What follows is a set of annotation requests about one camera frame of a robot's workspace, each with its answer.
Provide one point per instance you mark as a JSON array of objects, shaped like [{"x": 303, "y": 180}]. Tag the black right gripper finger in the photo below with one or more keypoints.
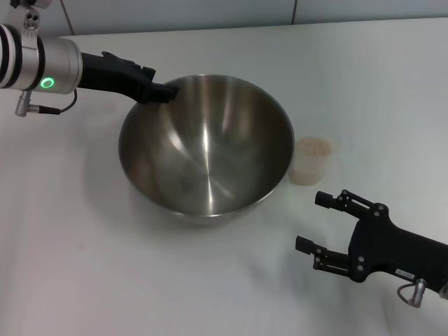
[
  {"x": 350, "y": 204},
  {"x": 332, "y": 260}
]

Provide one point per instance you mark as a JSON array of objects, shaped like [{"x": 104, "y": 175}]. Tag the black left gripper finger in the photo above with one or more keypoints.
[
  {"x": 147, "y": 71},
  {"x": 161, "y": 94}
]

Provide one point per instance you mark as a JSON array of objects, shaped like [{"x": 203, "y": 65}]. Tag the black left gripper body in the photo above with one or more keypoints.
[{"x": 108, "y": 77}]

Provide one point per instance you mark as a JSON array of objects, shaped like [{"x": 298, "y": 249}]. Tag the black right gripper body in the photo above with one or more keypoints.
[{"x": 399, "y": 250}]

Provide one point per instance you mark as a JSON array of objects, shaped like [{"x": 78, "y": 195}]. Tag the clear plastic measuring cup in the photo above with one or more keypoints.
[{"x": 309, "y": 175}]

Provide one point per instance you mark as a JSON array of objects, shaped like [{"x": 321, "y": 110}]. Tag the stainless steel mixing bowl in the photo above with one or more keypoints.
[{"x": 210, "y": 150}]

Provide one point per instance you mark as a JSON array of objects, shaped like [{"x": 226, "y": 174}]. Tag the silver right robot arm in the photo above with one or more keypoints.
[{"x": 444, "y": 292}]

